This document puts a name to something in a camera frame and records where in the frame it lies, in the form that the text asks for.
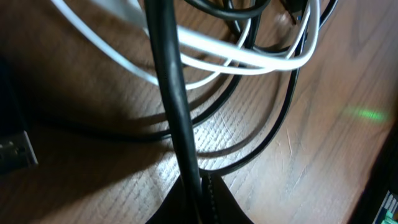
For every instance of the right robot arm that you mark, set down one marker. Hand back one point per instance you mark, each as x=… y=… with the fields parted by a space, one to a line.
x=378 y=201

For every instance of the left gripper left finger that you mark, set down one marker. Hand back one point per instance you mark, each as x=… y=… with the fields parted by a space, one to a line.
x=173 y=209

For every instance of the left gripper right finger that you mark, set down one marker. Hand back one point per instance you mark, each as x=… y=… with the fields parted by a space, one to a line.
x=219 y=204

